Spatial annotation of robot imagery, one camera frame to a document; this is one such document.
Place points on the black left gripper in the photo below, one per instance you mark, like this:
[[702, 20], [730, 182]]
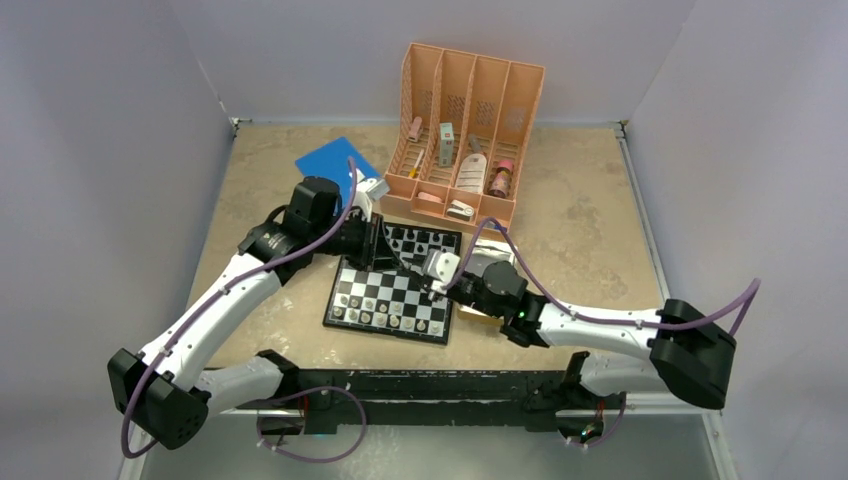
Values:
[[374, 249]]

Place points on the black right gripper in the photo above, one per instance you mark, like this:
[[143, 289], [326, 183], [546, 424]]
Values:
[[422, 283]]

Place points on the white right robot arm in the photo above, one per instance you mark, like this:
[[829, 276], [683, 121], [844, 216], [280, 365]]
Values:
[[676, 345]]

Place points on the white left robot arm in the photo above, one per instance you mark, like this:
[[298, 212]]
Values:
[[272, 252]]

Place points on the black and white chessboard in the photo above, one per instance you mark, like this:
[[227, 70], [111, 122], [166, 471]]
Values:
[[409, 313]]

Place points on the gold empty tin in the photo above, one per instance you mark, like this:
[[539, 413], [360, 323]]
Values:
[[484, 253]]

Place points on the pink eraser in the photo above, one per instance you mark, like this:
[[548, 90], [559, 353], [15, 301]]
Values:
[[425, 196]]

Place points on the white stapler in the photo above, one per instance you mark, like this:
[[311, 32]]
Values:
[[460, 210]]

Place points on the yellow tipped pen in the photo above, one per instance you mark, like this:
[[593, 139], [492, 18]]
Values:
[[414, 171]]

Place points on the white lotion bottle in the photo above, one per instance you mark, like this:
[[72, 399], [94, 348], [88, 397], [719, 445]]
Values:
[[471, 175]]

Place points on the pink capped small bottle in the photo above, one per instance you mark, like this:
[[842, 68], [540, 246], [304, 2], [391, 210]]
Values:
[[500, 184]]

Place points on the pink tube in organizer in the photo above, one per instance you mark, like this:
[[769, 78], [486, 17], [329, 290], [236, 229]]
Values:
[[415, 129]]

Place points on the teal small box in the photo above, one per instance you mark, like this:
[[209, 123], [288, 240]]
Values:
[[446, 144]]

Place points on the peach desk organizer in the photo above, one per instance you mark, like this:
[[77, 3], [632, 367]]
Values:
[[492, 104]]

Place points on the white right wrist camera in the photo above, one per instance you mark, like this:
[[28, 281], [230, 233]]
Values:
[[440, 270]]

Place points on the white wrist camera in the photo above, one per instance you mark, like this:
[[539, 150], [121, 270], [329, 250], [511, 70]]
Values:
[[368, 192], [440, 270]]

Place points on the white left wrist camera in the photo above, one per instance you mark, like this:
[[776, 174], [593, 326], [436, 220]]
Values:
[[368, 192]]

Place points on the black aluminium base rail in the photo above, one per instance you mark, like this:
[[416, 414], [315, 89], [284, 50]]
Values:
[[324, 400]]

